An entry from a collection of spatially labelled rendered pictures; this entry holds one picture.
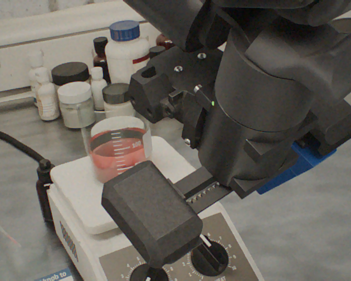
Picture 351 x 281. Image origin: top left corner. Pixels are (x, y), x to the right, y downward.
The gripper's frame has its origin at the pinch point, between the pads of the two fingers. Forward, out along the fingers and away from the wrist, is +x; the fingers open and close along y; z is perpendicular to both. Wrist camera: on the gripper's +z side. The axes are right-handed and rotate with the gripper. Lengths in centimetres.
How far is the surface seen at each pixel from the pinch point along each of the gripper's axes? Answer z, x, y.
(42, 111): 36, 35, -6
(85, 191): 11.0, 11.0, 4.3
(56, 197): 13.9, 15.0, 5.6
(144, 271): 1.2, 9.1, 5.3
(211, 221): 1.7, 9.4, -2.5
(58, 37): 46, 33, -15
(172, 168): 8.3, 10.4, -3.6
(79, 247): 6.9, 11.5, 7.7
